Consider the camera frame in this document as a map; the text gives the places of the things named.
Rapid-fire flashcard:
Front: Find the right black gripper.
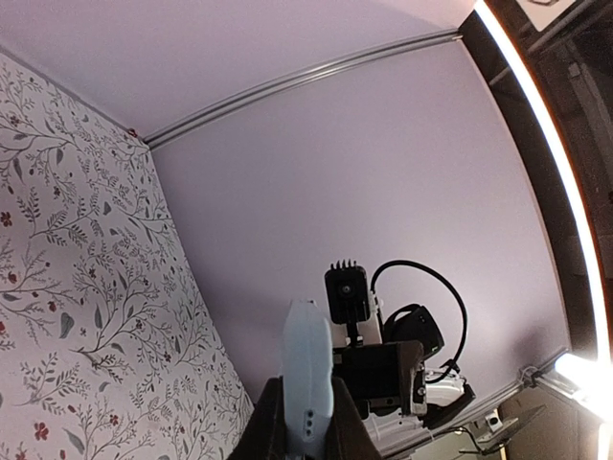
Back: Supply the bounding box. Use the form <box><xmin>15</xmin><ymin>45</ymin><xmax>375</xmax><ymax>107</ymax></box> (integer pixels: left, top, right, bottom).
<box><xmin>332</xmin><ymin>340</ymin><xmax>427</xmax><ymax>417</ymax></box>

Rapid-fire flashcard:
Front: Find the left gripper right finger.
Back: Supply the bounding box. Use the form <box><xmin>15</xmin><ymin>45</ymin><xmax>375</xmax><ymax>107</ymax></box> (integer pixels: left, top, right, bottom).
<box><xmin>325</xmin><ymin>377</ymin><xmax>382</xmax><ymax>460</ymax></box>

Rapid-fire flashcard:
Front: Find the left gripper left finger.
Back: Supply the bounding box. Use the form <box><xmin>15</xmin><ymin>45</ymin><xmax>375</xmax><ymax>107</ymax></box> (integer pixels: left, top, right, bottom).
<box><xmin>229</xmin><ymin>378</ymin><xmax>286</xmax><ymax>460</ymax></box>

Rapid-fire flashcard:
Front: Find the light blue phone case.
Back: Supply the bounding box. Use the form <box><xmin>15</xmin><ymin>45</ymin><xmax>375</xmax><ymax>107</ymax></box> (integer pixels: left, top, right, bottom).
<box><xmin>282</xmin><ymin>300</ymin><xmax>334</xmax><ymax>459</ymax></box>

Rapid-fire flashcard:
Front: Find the floral patterned table mat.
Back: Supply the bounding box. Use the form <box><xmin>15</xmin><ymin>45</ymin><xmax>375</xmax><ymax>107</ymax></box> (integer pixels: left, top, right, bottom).
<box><xmin>1</xmin><ymin>57</ymin><xmax>252</xmax><ymax>459</ymax></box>

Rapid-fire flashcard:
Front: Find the ceiling light strip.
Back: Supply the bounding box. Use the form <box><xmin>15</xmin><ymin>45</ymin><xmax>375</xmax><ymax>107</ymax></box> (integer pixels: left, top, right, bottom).
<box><xmin>460</xmin><ymin>1</ymin><xmax>612</xmax><ymax>420</ymax></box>

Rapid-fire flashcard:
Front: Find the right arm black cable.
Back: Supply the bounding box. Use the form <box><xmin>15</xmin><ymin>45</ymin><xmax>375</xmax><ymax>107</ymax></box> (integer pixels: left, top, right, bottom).
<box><xmin>369</xmin><ymin>259</ymin><xmax>469</xmax><ymax>375</ymax></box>

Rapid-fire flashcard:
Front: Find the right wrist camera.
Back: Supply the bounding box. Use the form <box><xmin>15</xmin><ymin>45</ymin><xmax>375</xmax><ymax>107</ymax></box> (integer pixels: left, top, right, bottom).
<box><xmin>324</xmin><ymin>260</ymin><xmax>382</xmax><ymax>348</ymax></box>

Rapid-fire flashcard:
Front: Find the top aluminium frame rail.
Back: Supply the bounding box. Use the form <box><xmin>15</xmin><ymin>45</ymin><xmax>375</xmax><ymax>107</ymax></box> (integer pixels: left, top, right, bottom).
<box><xmin>144</xmin><ymin>30</ymin><xmax>462</xmax><ymax>150</ymax></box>

